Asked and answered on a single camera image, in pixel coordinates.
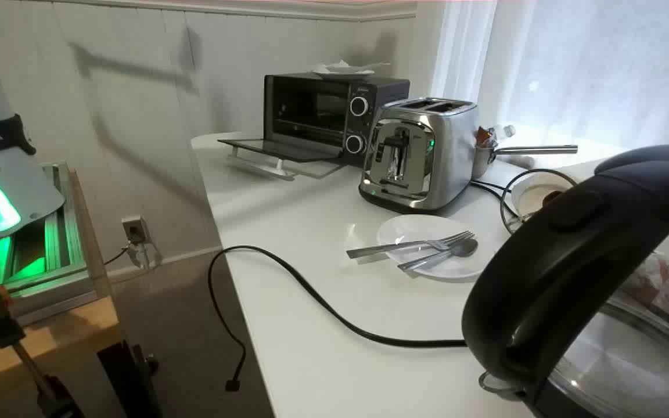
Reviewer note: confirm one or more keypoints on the silver two-slot toaster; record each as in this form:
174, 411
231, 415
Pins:
418, 154

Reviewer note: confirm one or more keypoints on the black toaster oven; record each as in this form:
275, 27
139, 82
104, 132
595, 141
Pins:
311, 108

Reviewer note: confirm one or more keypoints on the silver fork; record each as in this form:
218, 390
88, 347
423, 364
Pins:
427, 257

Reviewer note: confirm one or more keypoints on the silver spoon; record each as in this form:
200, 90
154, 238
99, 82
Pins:
463, 247

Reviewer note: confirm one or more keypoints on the jar with orange items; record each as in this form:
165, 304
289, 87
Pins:
484, 151

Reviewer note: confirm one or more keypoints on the white cup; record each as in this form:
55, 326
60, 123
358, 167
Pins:
535, 197

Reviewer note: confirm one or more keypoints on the long silver utensil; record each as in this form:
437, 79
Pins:
540, 148

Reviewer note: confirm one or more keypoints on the black glass electric kettle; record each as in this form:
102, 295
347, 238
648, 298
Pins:
568, 256

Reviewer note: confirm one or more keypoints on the black stand under table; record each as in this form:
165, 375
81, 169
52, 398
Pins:
128, 379

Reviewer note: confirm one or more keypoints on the white curtain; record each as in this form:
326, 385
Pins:
581, 69

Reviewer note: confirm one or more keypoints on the wooden table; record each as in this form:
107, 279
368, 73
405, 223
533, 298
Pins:
56, 336

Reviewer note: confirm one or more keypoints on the white wall outlet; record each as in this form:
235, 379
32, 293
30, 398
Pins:
136, 231

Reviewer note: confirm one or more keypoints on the aluminium frame with green light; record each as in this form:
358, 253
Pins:
52, 239

